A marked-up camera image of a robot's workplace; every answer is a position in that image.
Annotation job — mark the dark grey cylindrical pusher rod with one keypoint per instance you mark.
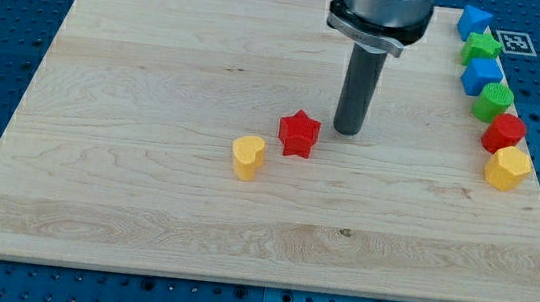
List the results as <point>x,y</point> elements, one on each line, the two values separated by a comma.
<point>360,81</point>

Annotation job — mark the red star block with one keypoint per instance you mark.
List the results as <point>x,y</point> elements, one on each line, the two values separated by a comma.
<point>298,134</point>

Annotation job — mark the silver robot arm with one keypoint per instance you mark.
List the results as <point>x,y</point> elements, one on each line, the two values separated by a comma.
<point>378,28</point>

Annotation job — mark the green star block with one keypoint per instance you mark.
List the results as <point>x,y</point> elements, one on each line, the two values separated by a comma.
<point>480,45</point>

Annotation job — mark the yellow heart block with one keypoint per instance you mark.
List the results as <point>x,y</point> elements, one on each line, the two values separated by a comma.
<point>248,156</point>

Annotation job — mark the blue cube block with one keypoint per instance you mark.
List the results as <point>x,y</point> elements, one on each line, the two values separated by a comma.
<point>478,73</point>

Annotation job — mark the blue triangle block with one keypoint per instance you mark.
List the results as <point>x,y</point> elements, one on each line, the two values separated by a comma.
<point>473,20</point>

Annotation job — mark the green cylinder block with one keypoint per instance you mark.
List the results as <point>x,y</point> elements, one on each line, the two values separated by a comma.
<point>493,100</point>

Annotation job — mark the red cylinder block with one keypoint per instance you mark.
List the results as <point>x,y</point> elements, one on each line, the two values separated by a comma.
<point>504,131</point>

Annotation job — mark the white fiducial marker tag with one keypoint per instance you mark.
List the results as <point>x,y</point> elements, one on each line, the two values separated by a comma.
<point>516,43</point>

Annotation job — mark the yellow hexagon block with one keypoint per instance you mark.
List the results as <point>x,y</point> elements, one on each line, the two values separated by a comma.
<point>507,168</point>

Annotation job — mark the wooden board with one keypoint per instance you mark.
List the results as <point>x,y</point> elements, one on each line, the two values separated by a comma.
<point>119,158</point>

